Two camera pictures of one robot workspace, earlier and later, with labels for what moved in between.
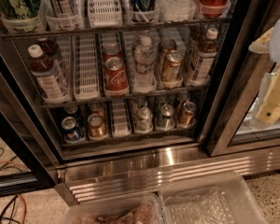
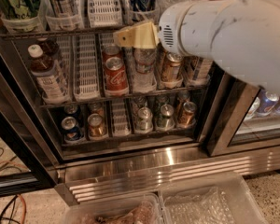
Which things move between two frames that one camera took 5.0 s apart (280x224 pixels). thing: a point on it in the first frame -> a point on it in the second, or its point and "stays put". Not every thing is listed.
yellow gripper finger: [261, 45] -> [143, 35]
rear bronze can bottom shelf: [95, 107] stays put
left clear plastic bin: [142, 209] stays put
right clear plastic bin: [220, 199] stays put
